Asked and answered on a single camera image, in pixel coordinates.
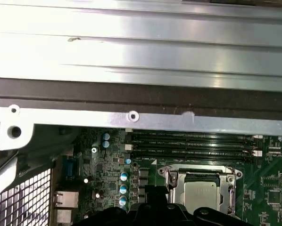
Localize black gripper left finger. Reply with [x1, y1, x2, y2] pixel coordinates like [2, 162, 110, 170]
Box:
[72, 185, 158, 226]

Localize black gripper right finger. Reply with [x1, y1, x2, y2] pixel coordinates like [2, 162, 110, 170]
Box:
[156, 185, 249, 226]

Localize metal socket cover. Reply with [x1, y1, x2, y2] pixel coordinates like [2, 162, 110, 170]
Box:
[168, 168, 235, 214]

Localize silver-topped CPU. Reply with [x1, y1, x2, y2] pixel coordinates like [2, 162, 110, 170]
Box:
[183, 174, 222, 212]

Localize CPU socket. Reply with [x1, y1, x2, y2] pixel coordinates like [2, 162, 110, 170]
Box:
[157, 164, 243, 215]

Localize RAM slot white clips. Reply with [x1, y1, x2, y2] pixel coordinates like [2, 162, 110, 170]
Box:
[124, 144, 264, 158]
[124, 128, 264, 141]

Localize silver USB port block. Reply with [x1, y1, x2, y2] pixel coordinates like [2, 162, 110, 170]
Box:
[56, 209, 81, 225]

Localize silver ethernet port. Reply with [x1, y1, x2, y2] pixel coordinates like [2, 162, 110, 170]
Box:
[54, 190, 80, 209]

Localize blue serial port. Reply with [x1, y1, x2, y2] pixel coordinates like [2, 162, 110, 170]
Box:
[62, 155, 77, 178]

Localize green motherboard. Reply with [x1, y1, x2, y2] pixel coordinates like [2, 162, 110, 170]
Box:
[53, 127, 282, 226]

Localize black PC case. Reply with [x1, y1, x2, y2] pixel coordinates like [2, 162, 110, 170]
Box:
[0, 77, 282, 226]

